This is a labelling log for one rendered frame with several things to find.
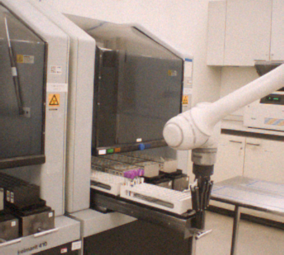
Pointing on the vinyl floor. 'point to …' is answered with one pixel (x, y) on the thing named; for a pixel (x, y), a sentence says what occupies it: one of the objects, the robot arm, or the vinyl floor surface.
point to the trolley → (245, 201)
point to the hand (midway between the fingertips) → (199, 219)
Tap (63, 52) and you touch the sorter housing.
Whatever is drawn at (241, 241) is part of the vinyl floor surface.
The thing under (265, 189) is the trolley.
